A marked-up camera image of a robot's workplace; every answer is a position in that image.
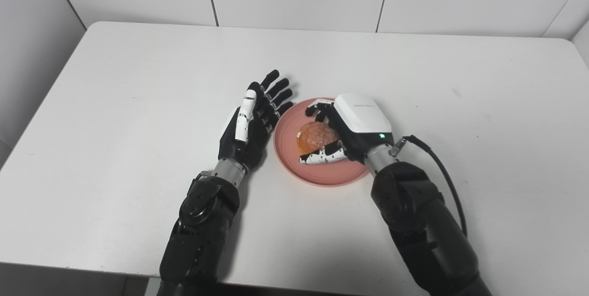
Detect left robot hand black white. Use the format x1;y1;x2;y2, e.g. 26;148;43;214
218;69;295;173

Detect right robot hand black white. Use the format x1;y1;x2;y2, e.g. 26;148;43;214
299;93;395;166

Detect pink round plate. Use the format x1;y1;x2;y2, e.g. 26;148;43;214
273;98;370;188

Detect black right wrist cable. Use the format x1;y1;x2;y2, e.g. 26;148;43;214
389;134;468;238

